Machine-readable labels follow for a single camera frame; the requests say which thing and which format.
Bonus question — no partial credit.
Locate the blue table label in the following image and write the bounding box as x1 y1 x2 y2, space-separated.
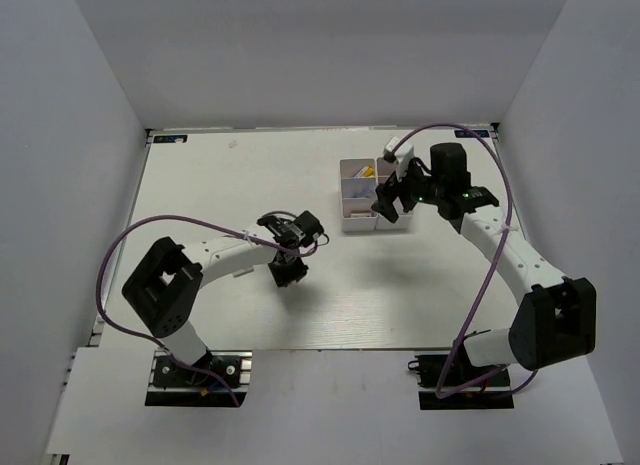
153 134 188 144
454 129 490 138

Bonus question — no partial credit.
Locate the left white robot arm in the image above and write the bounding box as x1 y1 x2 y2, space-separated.
122 211 328 384

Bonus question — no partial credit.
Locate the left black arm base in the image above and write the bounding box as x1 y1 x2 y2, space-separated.
145 352 252 408

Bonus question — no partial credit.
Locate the right white divided container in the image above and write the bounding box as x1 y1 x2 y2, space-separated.
376 157 413 230

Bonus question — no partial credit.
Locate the white divided container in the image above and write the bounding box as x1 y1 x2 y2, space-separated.
339 158 378 233
376 157 413 230

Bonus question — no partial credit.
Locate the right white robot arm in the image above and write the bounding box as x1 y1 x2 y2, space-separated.
372 139 597 384

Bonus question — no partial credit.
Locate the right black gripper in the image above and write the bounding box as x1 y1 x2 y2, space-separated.
372 156 445 223

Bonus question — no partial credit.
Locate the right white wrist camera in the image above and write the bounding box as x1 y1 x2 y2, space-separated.
382 136 414 183

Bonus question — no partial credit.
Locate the left blue table label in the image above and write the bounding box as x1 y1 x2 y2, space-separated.
153 134 188 144

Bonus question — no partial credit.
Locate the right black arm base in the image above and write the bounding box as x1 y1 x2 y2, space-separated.
405 352 516 412

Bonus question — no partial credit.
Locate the left white divided container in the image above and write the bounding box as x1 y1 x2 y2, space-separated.
339 158 378 233

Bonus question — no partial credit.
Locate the right blue table label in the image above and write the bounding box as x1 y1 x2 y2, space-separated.
454 129 490 138

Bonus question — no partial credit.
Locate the grey white eraser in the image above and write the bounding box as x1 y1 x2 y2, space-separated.
232 267 255 278

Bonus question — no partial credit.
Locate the clear blue pen pack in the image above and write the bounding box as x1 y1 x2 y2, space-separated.
348 183 376 199

